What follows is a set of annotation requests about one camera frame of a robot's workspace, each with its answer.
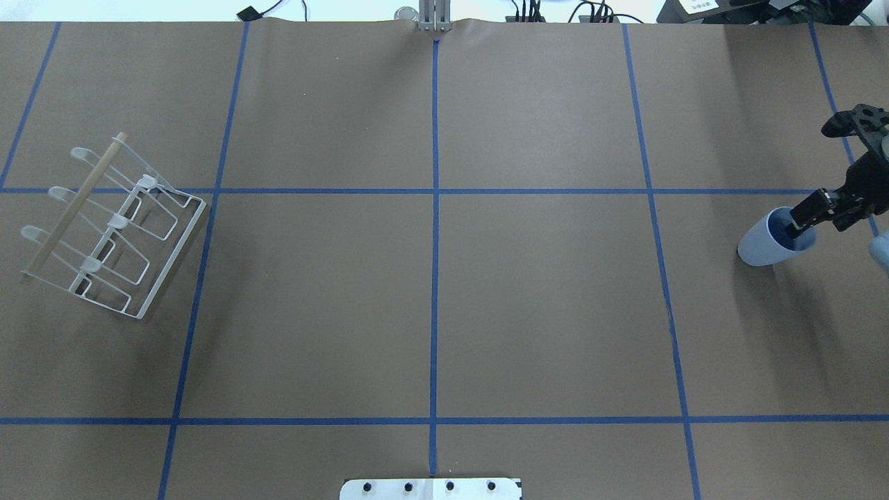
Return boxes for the black cables at table edge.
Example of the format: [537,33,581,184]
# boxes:
[504,0,647,24]

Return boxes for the aluminium frame post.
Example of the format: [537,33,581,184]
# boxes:
[417,0,453,33]

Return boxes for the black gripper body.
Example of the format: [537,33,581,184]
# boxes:
[820,104,888,232]

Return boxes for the black devices at table corner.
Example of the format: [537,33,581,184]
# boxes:
[656,1,871,26]

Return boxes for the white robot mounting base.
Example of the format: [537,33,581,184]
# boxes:
[339,477,524,499]

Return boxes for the light blue plastic cup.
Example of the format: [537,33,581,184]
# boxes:
[737,206,818,267]

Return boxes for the black power adapter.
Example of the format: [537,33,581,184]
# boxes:
[236,6,263,22]

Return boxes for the white wire cup holder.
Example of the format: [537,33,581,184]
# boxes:
[20,133,210,320]

